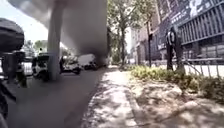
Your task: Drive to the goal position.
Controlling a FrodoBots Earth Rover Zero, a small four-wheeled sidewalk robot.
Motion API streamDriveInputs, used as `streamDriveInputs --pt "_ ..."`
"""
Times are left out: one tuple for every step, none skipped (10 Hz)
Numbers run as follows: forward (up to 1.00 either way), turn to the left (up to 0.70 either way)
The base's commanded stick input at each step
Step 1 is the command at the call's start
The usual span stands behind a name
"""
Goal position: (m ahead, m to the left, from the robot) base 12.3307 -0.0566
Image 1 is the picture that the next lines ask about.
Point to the large building with banner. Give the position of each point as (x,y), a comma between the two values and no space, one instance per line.
(200,26)

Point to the pale concrete pavement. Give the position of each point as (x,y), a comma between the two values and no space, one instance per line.
(110,100)

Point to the white vehicle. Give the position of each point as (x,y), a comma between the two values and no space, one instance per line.
(87,60)
(71,65)

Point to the dark pole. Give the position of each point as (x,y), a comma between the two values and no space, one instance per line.
(149,43)

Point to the concrete viaduct with pillars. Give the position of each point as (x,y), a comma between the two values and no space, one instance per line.
(83,26)

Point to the tall leafy tree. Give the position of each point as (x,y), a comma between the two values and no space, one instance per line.
(121,20)

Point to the green hedge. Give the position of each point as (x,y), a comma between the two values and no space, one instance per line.
(160,75)

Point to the person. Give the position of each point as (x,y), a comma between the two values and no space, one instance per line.
(173,43)

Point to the metal railing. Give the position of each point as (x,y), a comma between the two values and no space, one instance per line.
(206,61)

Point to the dark motorcycle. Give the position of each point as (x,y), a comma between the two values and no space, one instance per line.
(10,36)

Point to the distant trees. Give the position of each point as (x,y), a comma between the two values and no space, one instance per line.
(36,45)

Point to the dark asphalt road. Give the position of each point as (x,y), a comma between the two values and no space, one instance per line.
(50,100)

